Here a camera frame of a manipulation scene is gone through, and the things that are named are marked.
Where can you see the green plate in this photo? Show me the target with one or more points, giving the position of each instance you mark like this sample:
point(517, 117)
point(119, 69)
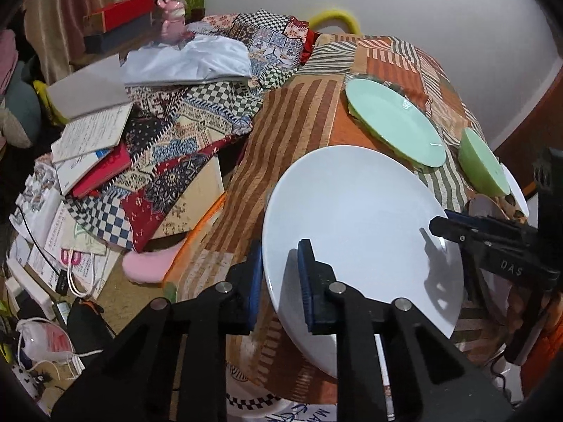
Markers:
point(391, 118)

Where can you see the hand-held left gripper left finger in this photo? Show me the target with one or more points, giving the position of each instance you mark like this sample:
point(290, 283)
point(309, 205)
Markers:
point(255, 285)

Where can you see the pink scarf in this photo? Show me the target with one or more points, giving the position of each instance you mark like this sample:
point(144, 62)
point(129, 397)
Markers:
point(8, 61)

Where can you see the white paper bag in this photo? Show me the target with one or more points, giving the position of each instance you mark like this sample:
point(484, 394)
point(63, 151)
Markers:
point(81, 268)

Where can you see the white book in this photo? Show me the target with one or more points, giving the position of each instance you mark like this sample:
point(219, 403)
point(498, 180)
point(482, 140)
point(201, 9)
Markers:
point(77, 169)

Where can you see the white brown-spotted bowl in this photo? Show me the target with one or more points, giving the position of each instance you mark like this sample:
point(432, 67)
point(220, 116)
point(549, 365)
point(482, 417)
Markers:
point(515, 184)

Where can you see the yellow foam tube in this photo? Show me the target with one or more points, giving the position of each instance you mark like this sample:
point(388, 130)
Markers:
point(336, 15)

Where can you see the brown wooden furniture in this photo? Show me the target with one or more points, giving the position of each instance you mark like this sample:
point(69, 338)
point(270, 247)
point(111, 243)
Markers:
point(534, 110)

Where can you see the open handwritten notebook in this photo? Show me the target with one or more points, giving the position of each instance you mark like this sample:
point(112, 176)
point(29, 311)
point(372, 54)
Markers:
point(94, 129)

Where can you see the red book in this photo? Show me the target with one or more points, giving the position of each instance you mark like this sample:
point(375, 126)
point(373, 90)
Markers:
point(103, 171)

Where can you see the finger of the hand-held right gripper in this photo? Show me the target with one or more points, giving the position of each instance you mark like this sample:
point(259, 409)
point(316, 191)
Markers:
point(466, 215)
point(475, 235)

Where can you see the pale blue cloth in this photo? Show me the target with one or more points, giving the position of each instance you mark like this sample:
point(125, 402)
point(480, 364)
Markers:
point(193, 59)

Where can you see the white power strip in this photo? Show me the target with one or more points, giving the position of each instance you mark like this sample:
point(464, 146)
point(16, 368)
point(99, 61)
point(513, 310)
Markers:
point(28, 288)

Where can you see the white checkered print object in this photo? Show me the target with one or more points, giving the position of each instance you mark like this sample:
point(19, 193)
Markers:
point(259, 400)

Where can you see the beige board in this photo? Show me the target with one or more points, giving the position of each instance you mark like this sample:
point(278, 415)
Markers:
point(193, 202)

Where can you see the pink slipper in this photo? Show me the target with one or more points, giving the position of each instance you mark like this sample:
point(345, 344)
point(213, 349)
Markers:
point(147, 263)

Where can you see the white plate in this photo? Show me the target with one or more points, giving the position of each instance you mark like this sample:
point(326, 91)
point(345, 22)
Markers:
point(360, 211)

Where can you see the striped curtain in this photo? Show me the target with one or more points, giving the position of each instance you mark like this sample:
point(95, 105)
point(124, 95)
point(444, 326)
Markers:
point(66, 13)

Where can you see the red box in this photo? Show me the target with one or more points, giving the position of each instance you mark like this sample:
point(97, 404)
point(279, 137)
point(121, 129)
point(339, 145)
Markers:
point(123, 11)

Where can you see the pink figurine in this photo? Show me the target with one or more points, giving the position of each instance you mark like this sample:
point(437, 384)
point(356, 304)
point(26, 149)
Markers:
point(173, 20)

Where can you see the grey-blue plush toy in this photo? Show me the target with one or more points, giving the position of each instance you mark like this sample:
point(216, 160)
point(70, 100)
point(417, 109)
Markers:
point(20, 110)

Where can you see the pile of papers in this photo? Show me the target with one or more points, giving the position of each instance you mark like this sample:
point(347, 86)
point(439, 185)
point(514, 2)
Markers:
point(37, 211)

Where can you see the beige bowl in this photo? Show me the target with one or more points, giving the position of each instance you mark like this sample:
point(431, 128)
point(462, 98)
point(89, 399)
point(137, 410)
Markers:
point(481, 207)

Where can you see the grey cover notebook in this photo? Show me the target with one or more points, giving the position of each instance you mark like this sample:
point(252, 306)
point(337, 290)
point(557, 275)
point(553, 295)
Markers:
point(88, 88)

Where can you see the orange striped patchwork blanket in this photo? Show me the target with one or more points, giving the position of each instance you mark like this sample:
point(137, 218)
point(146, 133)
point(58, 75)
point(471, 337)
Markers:
point(303, 110)

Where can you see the white plastic bag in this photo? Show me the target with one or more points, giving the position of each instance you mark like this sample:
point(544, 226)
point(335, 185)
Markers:
point(46, 338)

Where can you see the green bowl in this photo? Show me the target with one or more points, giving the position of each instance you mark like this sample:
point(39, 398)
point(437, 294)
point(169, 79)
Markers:
point(479, 158)

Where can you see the dark grey box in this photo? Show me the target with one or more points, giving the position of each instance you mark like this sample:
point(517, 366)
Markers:
point(118, 35)

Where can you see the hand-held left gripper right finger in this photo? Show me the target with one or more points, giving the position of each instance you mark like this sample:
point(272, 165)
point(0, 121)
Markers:
point(305, 285)

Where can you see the checkered patchwork cloth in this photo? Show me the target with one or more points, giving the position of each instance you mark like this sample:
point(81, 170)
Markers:
point(176, 158)

